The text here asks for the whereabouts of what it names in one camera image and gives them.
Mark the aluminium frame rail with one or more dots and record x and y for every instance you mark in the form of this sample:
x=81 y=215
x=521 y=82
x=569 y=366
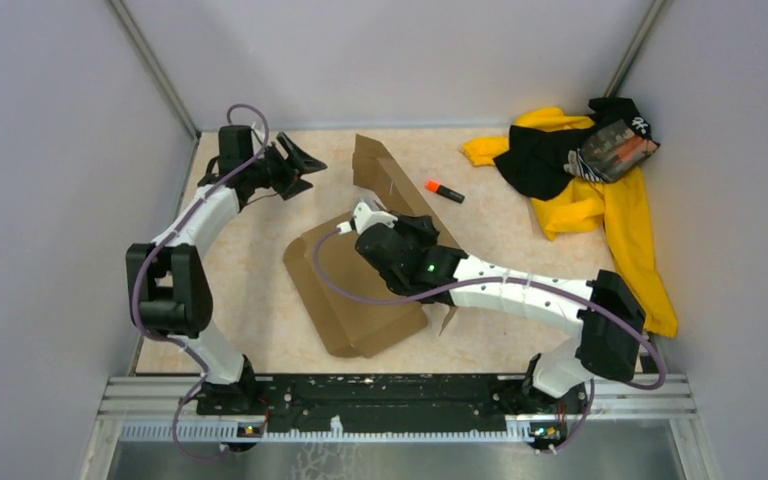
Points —
x=155 y=408

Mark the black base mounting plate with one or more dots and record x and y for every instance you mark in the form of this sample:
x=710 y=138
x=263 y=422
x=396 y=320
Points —
x=386 y=403

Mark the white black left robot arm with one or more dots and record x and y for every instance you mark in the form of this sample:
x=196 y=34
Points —
x=169 y=293

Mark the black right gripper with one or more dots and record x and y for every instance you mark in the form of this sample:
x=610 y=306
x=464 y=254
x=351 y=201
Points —
x=422 y=225

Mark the orange black highlighter marker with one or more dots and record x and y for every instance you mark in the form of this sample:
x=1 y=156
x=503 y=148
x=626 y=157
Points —
x=444 y=192

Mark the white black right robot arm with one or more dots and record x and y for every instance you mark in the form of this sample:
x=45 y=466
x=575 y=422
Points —
x=601 y=317

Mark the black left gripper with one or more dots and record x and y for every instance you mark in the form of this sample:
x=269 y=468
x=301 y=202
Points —
x=301 y=161

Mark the brown cardboard box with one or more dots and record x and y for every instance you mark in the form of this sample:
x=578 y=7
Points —
x=346 y=327

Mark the black printed garment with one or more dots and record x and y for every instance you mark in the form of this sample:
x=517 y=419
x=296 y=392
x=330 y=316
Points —
x=540 y=164

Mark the yellow garment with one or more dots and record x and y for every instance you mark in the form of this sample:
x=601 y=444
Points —
x=621 y=208

